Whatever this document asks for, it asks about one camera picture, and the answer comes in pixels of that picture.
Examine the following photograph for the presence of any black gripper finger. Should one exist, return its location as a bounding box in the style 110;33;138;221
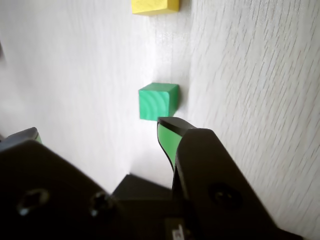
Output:
0;126;127;240
156;116;304;240

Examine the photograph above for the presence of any green wooden cube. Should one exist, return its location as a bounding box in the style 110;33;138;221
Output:
138;82;180;121

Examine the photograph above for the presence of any yellow wooden cube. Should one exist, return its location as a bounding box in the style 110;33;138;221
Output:
130;0;180;16

